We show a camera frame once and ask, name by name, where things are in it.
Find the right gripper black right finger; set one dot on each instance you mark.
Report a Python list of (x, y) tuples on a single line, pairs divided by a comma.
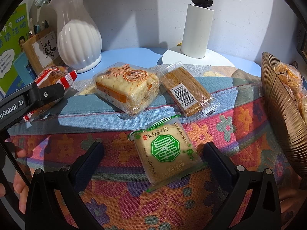
[(263, 210)]

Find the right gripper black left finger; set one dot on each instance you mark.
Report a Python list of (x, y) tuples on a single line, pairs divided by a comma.
[(54, 202)]

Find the red white bread bag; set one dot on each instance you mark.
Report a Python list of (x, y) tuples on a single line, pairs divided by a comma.
[(50, 76)]

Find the orange label sponge cake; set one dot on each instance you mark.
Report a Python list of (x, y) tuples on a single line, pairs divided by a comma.
[(128, 87)]

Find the green label square pastry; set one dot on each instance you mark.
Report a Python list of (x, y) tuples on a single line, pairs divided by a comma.
[(166, 152)]

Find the brown wafer biscuit packet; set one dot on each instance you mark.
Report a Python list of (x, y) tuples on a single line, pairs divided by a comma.
[(190, 96)]

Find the round cracker bag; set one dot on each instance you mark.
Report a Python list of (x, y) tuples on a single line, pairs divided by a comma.
[(293, 82)]

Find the person's right hand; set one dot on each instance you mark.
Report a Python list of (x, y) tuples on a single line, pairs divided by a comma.
[(293, 206)]

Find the person's left hand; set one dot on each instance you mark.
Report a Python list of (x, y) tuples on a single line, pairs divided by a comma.
[(19, 185)]

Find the small blue card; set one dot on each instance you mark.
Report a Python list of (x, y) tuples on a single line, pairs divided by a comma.
[(24, 69)]

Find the bamboo pen holder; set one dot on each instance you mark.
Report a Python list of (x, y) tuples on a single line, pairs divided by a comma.
[(41, 50)]

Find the floral woven table cloth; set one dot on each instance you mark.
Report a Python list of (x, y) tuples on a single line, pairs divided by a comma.
[(117, 193)]

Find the green grammar book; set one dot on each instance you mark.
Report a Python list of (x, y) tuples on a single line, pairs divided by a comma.
[(13, 34)]

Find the white ribbed vase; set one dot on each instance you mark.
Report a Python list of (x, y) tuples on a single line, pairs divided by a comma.
[(78, 38)]

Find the amber ribbed glass bowl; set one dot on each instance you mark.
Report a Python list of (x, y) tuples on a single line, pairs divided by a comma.
[(287, 123)]

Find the white desk lamp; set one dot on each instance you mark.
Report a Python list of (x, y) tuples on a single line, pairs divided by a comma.
[(193, 50)]

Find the dark wall frame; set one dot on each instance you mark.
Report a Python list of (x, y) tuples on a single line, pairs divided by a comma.
[(301, 40)]

